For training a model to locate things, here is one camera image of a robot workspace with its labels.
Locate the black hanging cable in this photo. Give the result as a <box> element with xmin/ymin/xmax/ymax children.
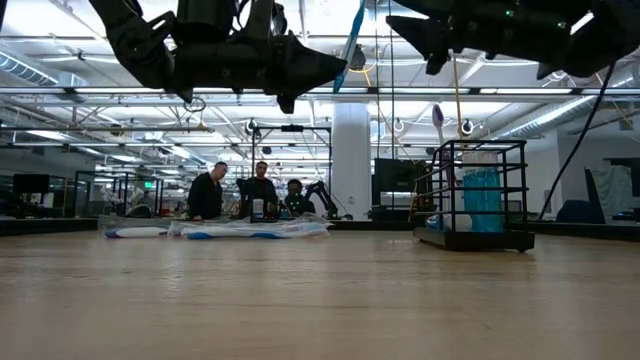
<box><xmin>373</xmin><ymin>0</ymin><xmax>381</xmax><ymax>161</ymax></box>
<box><xmin>387</xmin><ymin>0</ymin><xmax>397</xmax><ymax>211</ymax></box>

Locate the long ceiling light strip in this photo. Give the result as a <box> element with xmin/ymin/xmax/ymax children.
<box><xmin>0</xmin><ymin>85</ymin><xmax>640</xmax><ymax>97</ymax></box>

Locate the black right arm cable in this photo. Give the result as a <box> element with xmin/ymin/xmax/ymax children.
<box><xmin>537</xmin><ymin>59</ymin><xmax>617</xmax><ymax>221</ymax></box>

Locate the black equipment cabinet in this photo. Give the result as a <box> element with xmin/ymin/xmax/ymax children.
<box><xmin>372</xmin><ymin>158</ymin><xmax>432</xmax><ymax>223</ymax></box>

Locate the black wire caddy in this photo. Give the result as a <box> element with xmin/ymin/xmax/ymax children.
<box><xmin>410</xmin><ymin>140</ymin><xmax>535</xmax><ymax>253</ymax></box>

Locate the person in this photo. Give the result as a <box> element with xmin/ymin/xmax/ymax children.
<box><xmin>187</xmin><ymin>161</ymin><xmax>229</xmax><ymax>221</ymax></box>
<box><xmin>281</xmin><ymin>178</ymin><xmax>317</xmax><ymax>219</ymax></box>
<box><xmin>238</xmin><ymin>160</ymin><xmax>279</xmax><ymax>221</ymax></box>

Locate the silver ventilation duct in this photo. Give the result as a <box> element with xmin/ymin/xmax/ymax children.
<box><xmin>492</xmin><ymin>94</ymin><xmax>640</xmax><ymax>141</ymax></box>
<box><xmin>0</xmin><ymin>49</ymin><xmax>89</xmax><ymax>104</ymax></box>

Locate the black background monitor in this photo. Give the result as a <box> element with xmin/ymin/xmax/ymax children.
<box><xmin>12</xmin><ymin>173</ymin><xmax>51</xmax><ymax>195</ymax></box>

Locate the black background workcell frame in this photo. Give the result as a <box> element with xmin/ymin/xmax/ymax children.
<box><xmin>73</xmin><ymin>170</ymin><xmax>164</xmax><ymax>217</ymax></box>

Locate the yellow hanging cable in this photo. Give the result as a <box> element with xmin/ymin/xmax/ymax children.
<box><xmin>447</xmin><ymin>49</ymin><xmax>475</xmax><ymax>214</ymax></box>

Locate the black aluminium table frame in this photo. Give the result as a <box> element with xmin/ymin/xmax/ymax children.
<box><xmin>0</xmin><ymin>215</ymin><xmax>640</xmax><ymax>240</ymax></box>

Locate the black ceiling cable reel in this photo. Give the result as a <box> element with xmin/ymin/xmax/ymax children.
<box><xmin>349</xmin><ymin>43</ymin><xmax>369</xmax><ymax>73</ymax></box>

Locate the white building column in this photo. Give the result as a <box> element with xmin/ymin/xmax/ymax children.
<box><xmin>332</xmin><ymin>103</ymin><xmax>372</xmax><ymax>221</ymax></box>

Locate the black background gantry frame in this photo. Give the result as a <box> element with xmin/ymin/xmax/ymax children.
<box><xmin>249</xmin><ymin>125</ymin><xmax>334</xmax><ymax>221</ymax></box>

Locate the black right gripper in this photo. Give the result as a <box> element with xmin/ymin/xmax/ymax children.
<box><xmin>384</xmin><ymin>0</ymin><xmax>595</xmax><ymax>81</ymax></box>

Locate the black hanging cable ring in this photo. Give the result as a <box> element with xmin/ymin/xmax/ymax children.
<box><xmin>182</xmin><ymin>96</ymin><xmax>207</xmax><ymax>115</ymax></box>

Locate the purple white toothbrush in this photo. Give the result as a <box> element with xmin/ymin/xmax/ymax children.
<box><xmin>431</xmin><ymin>103</ymin><xmax>450</xmax><ymax>221</ymax></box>

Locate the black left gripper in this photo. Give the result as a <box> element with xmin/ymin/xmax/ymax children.
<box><xmin>167</xmin><ymin>0</ymin><xmax>349</xmax><ymax>115</ymax></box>

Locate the blue mouthwash bottle white cap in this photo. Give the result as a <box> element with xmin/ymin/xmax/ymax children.
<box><xmin>461</xmin><ymin>151</ymin><xmax>503</xmax><ymax>234</ymax></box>
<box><xmin>426</xmin><ymin>213</ymin><xmax>474</xmax><ymax>233</ymax></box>

